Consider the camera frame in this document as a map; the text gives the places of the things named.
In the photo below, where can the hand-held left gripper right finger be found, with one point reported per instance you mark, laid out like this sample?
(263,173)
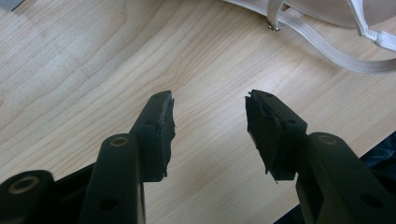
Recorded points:
(274,140)

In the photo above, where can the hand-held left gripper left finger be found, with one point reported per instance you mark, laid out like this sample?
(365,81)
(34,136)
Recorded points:
(155,140)

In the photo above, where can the grey textured mat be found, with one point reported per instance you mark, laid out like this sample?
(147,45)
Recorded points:
(9,3)

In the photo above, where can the dark cloth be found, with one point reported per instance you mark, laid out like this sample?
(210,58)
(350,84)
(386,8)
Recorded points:
(383,155)

